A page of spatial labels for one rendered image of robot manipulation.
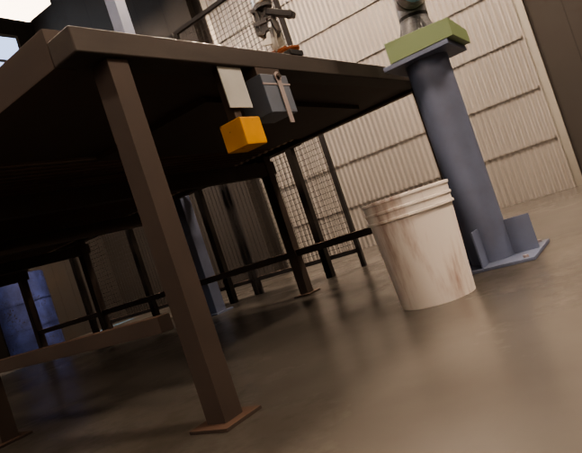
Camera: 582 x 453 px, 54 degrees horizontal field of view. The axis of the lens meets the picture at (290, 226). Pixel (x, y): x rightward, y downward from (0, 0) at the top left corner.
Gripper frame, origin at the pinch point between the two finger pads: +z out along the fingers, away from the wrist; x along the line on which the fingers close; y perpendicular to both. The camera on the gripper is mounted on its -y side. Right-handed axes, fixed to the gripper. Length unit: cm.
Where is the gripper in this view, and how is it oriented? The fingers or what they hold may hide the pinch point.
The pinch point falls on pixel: (282, 51)
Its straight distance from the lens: 235.8
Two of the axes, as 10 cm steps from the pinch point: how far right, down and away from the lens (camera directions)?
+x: -3.5, 1.1, -9.3
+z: 3.0, 9.5, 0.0
